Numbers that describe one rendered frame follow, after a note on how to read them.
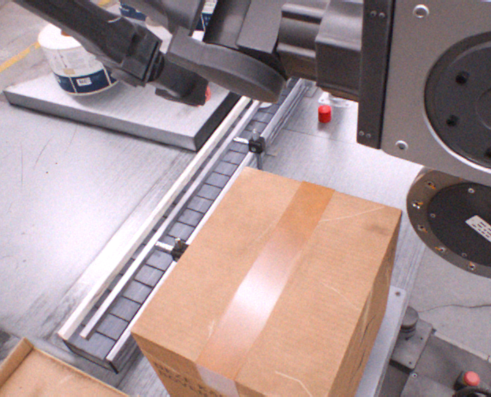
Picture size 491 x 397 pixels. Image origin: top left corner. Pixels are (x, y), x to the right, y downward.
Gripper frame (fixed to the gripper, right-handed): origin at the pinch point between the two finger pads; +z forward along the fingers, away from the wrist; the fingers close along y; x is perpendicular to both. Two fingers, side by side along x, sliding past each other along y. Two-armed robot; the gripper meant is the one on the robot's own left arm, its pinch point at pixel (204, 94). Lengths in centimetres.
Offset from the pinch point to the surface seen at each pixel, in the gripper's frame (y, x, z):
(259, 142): -10.9, 6.0, 7.9
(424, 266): -45, 29, 115
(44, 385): 5, 57, -18
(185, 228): -2.8, 26.8, 1.8
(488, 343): -72, 46, 100
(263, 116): -2.5, -1.7, 26.2
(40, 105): 63, 9, 21
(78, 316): 2.7, 44.1, -17.4
